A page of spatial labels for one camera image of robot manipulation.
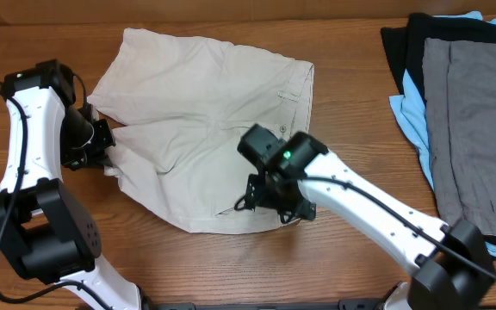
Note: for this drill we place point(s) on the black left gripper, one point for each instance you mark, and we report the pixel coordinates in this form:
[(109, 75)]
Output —
[(76, 161)]

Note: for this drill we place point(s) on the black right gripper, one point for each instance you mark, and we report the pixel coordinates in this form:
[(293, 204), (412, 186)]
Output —
[(259, 190)]

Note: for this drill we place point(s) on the beige khaki shorts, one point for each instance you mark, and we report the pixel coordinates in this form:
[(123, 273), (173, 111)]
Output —
[(182, 105)]

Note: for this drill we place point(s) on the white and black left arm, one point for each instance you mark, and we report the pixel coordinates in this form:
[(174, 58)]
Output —
[(48, 239)]

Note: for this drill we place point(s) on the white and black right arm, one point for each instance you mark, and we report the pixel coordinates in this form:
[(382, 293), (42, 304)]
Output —
[(449, 266)]

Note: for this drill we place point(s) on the light blue folded garment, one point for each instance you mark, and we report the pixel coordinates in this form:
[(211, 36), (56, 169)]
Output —
[(409, 107)]

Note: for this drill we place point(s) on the brown cardboard backdrop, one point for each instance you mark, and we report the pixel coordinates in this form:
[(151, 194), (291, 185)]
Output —
[(18, 12)]

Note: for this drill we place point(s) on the black folded garment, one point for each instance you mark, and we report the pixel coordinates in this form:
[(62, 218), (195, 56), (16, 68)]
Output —
[(421, 27)]

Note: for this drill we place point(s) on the grey folded garment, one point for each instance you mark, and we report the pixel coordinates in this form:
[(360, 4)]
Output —
[(460, 94)]

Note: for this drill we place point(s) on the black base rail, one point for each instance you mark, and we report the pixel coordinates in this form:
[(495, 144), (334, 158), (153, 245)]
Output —
[(265, 306)]

